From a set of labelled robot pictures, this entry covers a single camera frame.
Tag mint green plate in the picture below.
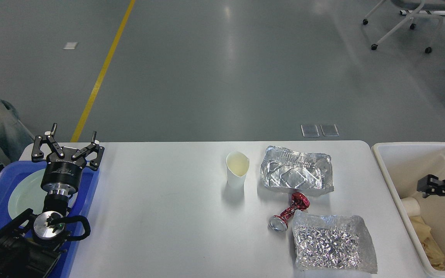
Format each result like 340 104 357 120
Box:
8 168 78 220

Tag white plastic bin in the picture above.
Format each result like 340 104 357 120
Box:
372 142 445 278

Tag white office chair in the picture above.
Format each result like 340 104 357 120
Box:
370 0 445 54

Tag white cup in bin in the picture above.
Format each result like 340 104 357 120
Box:
401 197 421 217

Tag white table foot bar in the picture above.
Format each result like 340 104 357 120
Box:
399 10 445 16

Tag crushed red can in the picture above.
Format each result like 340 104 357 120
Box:
268 192 310 232

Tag aluminium foil tray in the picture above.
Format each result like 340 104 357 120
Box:
260 146 335 197

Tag aluminium foil sheet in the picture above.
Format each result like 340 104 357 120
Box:
292 211 378 273

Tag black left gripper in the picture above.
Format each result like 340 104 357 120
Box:
31 124 104 195

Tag white paper cup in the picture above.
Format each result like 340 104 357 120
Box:
226 151 250 188

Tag brown paper ball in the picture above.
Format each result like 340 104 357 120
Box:
409 216 445 271

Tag blue plastic tray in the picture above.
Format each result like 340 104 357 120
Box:
0 161 100 278

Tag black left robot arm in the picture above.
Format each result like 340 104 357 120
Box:
0 123 105 278

